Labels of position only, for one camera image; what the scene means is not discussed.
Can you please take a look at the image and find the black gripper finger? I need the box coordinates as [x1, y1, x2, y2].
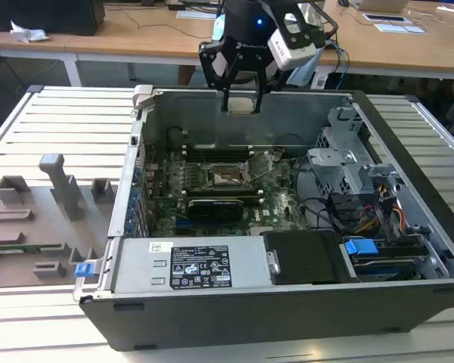
[253, 51, 287, 114]
[198, 39, 239, 113]

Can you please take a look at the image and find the silver CPU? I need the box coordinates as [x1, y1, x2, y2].
[228, 98, 257, 115]

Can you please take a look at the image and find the metal socket cover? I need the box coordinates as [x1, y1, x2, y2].
[244, 152, 276, 182]

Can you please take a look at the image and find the pale blue teach pendant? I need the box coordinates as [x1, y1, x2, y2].
[287, 45, 328, 87]

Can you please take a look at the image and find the wooden desk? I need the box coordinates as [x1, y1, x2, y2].
[0, 0, 228, 88]
[317, 0, 454, 81]

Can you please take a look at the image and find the metal disk bay cage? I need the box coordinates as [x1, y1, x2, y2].
[305, 106, 375, 197]

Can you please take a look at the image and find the green motherboard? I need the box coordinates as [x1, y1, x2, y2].
[141, 147, 313, 238]

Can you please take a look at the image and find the black graphics card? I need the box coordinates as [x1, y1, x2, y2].
[188, 197, 246, 224]

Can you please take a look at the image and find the silver laptop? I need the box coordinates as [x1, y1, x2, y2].
[352, 0, 412, 11]

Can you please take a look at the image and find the white tablet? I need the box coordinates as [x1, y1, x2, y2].
[362, 12, 409, 23]

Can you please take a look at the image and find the white paper sheet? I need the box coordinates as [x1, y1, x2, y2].
[374, 22, 428, 36]

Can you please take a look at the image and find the black computer tower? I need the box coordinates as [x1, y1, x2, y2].
[0, 0, 106, 37]

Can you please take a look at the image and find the silver shroud latch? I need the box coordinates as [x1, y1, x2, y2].
[265, 248, 281, 275]

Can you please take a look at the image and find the black plastic shroud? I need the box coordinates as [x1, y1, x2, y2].
[263, 231, 360, 287]

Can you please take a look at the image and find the hard disk in blue carrier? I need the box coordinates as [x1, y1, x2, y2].
[344, 237, 431, 283]

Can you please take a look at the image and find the crumpled white paper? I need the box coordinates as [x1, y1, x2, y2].
[9, 19, 50, 43]

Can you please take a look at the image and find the grey parts rack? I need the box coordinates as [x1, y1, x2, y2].
[0, 153, 118, 290]

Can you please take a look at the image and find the silver power supply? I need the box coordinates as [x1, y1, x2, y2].
[109, 237, 273, 294]

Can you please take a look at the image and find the black PC case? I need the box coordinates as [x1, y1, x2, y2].
[72, 85, 454, 352]

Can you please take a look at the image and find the green RAM stick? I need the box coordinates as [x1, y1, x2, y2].
[0, 244, 64, 255]

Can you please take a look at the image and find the grey case latch handle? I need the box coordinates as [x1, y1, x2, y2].
[131, 84, 163, 116]

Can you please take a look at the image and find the black cable bundle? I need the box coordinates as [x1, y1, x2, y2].
[293, 158, 368, 234]

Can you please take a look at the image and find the yellow and red wire bundle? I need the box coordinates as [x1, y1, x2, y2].
[353, 183, 408, 234]

